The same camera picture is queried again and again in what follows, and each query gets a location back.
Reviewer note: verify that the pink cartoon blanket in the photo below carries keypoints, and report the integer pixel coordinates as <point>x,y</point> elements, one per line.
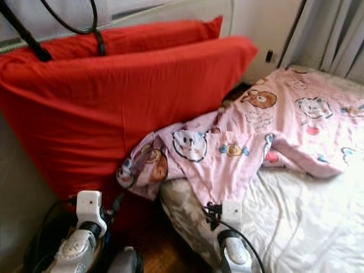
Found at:
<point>239,148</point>

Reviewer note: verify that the grey curtain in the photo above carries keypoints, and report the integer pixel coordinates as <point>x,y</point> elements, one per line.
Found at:
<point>324,34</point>

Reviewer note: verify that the black twin gooseneck holder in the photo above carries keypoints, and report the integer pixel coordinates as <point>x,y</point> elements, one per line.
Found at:
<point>101,45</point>

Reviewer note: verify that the black pole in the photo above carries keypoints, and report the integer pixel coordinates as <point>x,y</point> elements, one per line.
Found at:
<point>34,44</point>

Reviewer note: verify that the pale lilac panel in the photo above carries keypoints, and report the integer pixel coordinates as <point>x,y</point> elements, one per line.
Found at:
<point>74,14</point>

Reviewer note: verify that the black wall socket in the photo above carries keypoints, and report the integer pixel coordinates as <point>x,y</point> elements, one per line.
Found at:
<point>269,56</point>

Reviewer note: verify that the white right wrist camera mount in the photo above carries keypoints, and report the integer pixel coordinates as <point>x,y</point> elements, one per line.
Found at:
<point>233,215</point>

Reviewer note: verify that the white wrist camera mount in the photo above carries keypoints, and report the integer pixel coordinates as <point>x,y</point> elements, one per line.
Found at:
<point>91,209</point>
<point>233,215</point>

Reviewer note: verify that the bed with beige floral sheet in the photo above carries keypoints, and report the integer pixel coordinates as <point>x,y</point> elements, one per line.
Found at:
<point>307,227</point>

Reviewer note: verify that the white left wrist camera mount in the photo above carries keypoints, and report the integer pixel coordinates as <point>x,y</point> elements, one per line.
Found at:
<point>91,209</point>

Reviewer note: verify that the big red fabric cushion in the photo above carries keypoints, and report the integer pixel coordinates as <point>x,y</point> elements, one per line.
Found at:
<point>102,114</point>
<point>159,38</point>

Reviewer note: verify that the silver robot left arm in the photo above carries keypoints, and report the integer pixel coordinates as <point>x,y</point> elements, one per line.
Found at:
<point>77,253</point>

